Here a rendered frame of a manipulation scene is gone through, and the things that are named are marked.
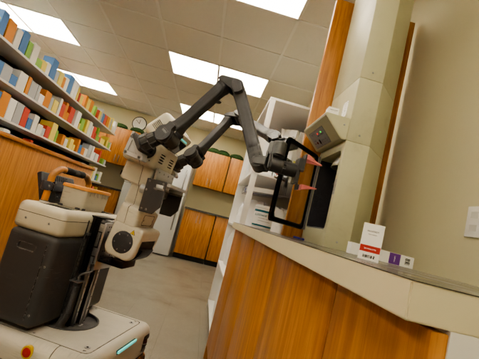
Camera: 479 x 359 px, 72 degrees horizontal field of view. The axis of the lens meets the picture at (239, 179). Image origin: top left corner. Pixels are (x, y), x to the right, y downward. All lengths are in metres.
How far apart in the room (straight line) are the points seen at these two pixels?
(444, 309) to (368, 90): 1.31
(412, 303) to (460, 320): 0.05
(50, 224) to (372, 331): 1.42
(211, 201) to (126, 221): 5.33
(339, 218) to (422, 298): 1.10
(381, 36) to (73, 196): 1.64
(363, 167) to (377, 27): 0.66
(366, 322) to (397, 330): 0.07
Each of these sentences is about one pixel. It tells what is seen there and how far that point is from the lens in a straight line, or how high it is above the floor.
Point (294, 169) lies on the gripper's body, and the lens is 1.29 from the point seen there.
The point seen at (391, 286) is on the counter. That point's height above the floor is 0.93.
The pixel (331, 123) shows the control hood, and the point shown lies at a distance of 1.51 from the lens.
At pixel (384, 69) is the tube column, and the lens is 1.70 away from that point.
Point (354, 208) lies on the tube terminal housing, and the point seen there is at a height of 1.13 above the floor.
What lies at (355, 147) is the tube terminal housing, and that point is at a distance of 1.53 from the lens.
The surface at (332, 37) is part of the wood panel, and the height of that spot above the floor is 2.10.
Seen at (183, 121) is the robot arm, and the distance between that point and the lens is 1.49.
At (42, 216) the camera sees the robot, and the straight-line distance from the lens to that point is 1.69.
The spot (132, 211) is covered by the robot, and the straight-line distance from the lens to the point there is 1.64.
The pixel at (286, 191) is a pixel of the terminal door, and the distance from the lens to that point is 1.56.
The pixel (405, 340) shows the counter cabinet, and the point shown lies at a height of 0.87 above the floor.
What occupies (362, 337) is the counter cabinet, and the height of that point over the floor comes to 0.85.
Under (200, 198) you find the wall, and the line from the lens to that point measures 6.92.
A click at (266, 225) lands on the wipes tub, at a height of 0.97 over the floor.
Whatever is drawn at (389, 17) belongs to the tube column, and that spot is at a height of 2.03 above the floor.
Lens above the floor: 0.95
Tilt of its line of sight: 7 degrees up
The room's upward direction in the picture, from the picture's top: 14 degrees clockwise
